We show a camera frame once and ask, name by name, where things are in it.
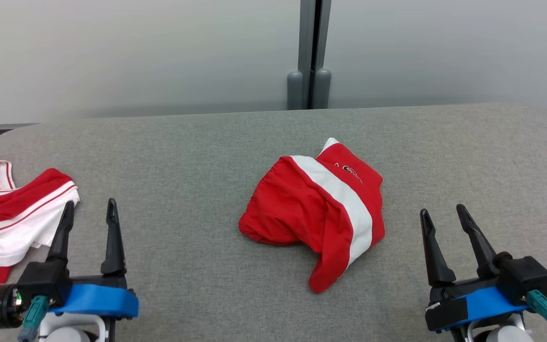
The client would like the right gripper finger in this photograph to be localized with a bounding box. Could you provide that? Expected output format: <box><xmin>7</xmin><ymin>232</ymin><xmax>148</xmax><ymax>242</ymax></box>
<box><xmin>420</xmin><ymin>209</ymin><xmax>457</xmax><ymax>287</ymax></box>
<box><xmin>456</xmin><ymin>204</ymin><xmax>500</xmax><ymax>280</ymax></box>

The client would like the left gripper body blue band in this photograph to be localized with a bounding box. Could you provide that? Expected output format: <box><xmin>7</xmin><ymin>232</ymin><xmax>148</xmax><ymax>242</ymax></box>
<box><xmin>0</xmin><ymin>275</ymin><xmax>140</xmax><ymax>330</ymax></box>

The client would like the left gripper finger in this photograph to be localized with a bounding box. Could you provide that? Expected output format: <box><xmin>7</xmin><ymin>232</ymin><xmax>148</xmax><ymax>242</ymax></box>
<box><xmin>46</xmin><ymin>200</ymin><xmax>75</xmax><ymax>263</ymax></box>
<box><xmin>100</xmin><ymin>198</ymin><xmax>127</xmax><ymax>277</ymax></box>

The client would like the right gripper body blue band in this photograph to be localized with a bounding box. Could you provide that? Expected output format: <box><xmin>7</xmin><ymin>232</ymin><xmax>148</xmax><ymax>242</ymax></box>
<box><xmin>424</xmin><ymin>277</ymin><xmax>531</xmax><ymax>333</ymax></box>

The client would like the red shorts white stripe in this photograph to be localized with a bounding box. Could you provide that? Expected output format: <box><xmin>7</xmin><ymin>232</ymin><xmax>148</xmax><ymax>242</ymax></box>
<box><xmin>238</xmin><ymin>137</ymin><xmax>386</xmax><ymax>294</ymax></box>

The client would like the grey cylindrical post foot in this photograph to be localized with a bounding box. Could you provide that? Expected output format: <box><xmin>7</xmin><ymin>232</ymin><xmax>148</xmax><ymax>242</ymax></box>
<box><xmin>312</xmin><ymin>68</ymin><xmax>332</xmax><ymax>109</ymax></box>
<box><xmin>287</xmin><ymin>70</ymin><xmax>304</xmax><ymax>110</ymax></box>

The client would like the grey metal partition post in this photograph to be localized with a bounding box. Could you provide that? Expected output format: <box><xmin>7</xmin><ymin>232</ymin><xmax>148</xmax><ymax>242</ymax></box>
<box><xmin>297</xmin><ymin>0</ymin><xmax>332</xmax><ymax>110</ymax></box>

